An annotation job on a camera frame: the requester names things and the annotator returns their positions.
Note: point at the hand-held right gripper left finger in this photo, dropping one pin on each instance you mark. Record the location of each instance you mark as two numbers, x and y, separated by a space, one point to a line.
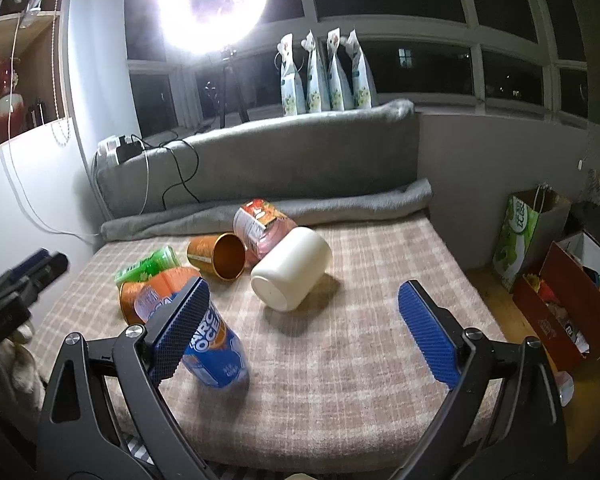
180 330

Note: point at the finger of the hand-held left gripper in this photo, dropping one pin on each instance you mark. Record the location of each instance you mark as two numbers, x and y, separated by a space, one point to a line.
55 263
34 259

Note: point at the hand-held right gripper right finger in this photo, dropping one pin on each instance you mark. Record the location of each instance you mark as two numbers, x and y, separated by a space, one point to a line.
427 335

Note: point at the white cup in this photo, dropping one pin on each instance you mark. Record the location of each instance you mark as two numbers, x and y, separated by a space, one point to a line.
292 267

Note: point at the gold metal cup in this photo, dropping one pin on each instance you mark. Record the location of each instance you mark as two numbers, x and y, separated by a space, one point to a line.
205 252

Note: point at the blue and orange drink bottle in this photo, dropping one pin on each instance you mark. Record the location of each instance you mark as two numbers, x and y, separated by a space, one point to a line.
215 355

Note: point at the white cloth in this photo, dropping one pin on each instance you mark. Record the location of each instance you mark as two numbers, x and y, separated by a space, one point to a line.
10 365

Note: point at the plaid blanket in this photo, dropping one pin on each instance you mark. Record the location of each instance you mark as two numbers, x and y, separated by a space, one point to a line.
330 360

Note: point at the white power strip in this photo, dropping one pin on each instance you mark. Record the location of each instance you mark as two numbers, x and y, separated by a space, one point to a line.
107 150

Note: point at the pink jar with printed label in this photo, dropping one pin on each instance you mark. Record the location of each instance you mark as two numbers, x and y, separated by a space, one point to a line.
252 225

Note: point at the red cardboard box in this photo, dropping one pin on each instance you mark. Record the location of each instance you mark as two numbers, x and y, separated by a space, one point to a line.
555 305

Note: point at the green paper bag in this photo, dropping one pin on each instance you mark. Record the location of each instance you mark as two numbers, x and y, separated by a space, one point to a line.
520 240

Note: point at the black charger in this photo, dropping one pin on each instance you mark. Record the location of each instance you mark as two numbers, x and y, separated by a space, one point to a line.
130 147

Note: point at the small black device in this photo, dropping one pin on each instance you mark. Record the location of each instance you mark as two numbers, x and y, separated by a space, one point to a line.
35 112

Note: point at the red and white jar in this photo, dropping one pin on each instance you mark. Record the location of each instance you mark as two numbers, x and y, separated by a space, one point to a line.
2 105

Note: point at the grey rolled blanket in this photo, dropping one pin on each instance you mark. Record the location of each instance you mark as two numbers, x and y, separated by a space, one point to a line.
330 207

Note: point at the dark bag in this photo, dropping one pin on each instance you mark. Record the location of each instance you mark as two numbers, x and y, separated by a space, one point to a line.
595 222

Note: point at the grey folded blanket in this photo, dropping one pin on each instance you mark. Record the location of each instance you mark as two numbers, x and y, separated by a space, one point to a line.
290 155

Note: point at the black tripod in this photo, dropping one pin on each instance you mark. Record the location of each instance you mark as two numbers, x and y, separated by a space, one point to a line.
227 85

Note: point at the white clip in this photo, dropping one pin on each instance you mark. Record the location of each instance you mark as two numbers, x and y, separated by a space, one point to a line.
31 10

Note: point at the white printed pouch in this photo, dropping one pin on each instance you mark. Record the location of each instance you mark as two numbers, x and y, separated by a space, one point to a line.
317 80
340 77
362 77
292 85

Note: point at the wooden wall shelf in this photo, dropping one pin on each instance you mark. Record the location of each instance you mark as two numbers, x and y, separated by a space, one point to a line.
45 70

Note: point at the window frame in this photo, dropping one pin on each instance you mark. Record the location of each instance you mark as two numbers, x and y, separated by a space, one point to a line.
475 30

